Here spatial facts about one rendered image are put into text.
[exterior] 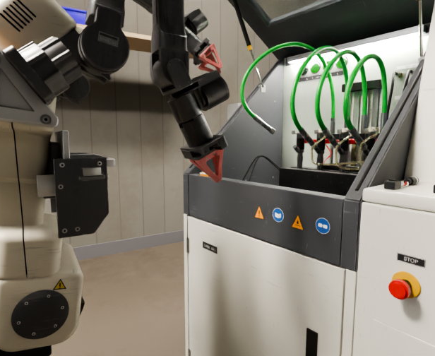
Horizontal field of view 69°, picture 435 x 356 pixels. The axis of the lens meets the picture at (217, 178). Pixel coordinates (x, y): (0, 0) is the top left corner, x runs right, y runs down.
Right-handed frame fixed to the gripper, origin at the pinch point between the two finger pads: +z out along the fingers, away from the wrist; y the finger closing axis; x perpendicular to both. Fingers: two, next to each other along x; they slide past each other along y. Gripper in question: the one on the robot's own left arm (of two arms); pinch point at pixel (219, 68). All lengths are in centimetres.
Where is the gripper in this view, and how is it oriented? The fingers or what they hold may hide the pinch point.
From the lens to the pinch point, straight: 115.0
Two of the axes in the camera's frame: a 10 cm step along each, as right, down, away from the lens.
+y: -0.9, 1.0, 9.9
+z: 7.2, 6.9, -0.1
